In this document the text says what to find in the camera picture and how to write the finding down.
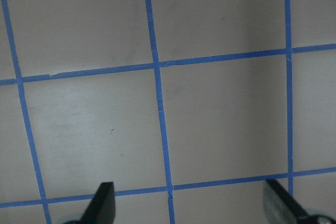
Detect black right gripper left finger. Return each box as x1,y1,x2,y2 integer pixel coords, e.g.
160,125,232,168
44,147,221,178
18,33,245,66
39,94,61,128
79,182,116,224

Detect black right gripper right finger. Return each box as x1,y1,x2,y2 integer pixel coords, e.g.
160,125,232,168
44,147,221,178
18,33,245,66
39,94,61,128
262,179,309,223

